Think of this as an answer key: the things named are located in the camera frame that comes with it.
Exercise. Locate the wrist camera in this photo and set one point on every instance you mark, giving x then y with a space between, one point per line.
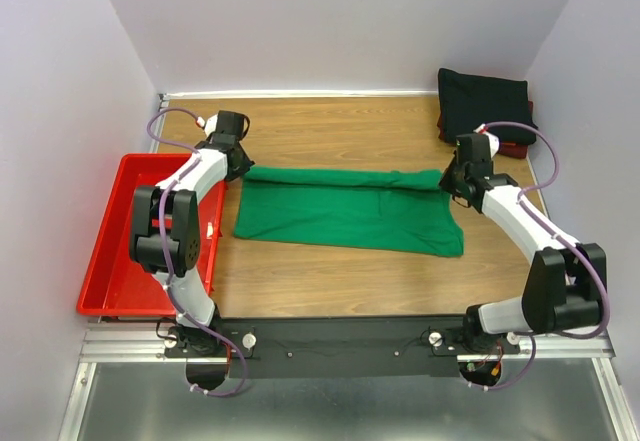
209 125
494 144

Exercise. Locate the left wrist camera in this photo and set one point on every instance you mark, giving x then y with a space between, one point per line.
209 125

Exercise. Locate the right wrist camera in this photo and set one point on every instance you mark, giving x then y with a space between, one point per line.
494 144

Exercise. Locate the dark red folded t-shirt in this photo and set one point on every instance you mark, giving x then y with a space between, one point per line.
512 150

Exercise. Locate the aluminium frame rail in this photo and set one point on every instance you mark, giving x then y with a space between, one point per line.
553 389

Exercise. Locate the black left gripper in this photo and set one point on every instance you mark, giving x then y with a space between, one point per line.
244 166

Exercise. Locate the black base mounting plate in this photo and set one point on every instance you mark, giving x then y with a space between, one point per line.
338 347

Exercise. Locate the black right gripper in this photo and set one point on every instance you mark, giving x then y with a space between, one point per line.
445 182

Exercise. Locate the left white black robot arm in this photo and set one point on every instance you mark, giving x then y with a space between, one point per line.
165 238

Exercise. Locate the black folded t-shirt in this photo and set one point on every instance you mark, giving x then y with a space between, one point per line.
454 86

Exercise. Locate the red plastic bin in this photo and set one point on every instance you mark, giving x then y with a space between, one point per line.
115 285

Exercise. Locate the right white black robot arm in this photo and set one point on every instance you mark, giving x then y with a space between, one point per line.
565 292

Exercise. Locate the green t-shirt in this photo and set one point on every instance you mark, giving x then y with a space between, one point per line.
395 211

